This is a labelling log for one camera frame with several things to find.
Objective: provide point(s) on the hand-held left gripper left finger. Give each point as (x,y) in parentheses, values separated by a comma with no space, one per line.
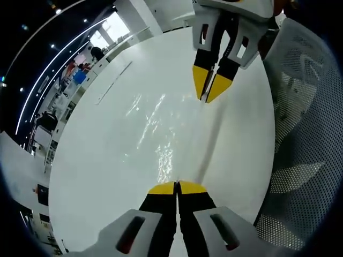
(139,225)

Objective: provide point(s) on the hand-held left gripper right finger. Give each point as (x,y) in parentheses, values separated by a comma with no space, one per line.
(214,222)

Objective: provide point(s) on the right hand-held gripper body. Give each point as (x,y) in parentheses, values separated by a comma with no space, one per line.
(235,7)

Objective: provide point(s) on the clear zip-edge food packaging bag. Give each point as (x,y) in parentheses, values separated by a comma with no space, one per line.
(182,139)

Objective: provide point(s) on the grey mesh office chair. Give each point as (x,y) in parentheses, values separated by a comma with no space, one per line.
(302,160)

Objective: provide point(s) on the ceiling light strip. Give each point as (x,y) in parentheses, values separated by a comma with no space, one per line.
(45,72)

